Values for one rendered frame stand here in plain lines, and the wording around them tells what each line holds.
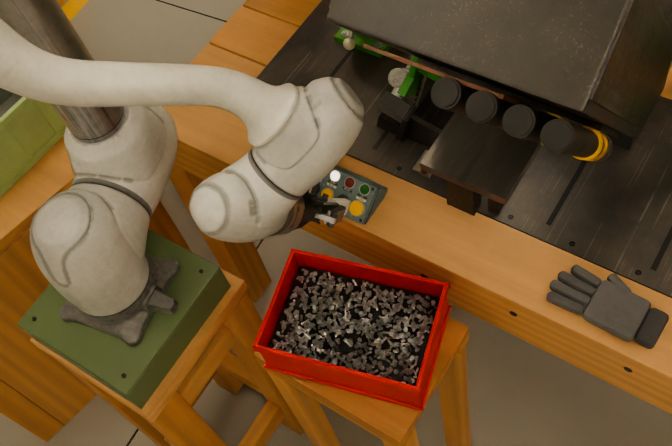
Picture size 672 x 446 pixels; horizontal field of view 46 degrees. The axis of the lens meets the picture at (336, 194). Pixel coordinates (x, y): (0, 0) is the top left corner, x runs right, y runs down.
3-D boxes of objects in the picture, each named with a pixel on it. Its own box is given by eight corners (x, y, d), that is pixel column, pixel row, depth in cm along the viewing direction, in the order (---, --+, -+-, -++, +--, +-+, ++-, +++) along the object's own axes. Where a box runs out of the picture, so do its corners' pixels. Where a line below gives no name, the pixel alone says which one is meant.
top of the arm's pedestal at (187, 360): (153, 423, 152) (146, 417, 148) (37, 347, 164) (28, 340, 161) (249, 289, 164) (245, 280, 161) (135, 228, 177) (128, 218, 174)
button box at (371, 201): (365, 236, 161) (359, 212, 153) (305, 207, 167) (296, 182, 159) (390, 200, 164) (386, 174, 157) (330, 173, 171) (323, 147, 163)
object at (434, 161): (505, 209, 132) (505, 199, 129) (420, 172, 139) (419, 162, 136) (602, 50, 147) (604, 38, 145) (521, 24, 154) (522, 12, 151)
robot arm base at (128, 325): (154, 355, 146) (143, 343, 141) (58, 319, 153) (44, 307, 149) (200, 270, 154) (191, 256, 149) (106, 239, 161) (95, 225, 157)
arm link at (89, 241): (54, 311, 148) (-7, 255, 129) (92, 226, 157) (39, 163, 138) (133, 324, 143) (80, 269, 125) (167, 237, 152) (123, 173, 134)
